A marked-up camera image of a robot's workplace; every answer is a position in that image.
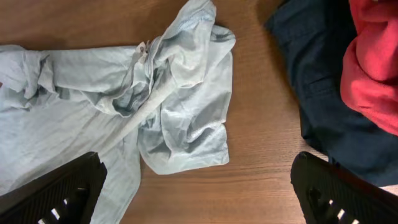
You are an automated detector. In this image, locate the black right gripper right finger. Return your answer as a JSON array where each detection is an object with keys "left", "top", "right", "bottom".
[{"left": 290, "top": 151, "right": 397, "bottom": 224}]

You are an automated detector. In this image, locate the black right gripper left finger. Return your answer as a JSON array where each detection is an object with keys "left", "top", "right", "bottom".
[{"left": 1, "top": 152, "right": 107, "bottom": 224}]

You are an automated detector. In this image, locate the light blue t-shirt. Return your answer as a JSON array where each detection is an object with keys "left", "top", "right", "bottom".
[{"left": 1, "top": 1, "right": 236, "bottom": 223}]

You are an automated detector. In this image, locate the red printed t-shirt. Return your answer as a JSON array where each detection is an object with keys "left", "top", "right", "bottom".
[{"left": 340, "top": 0, "right": 397, "bottom": 134}]

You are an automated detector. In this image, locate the navy blue folded garment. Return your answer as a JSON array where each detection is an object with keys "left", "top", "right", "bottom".
[{"left": 265, "top": 0, "right": 397, "bottom": 187}]

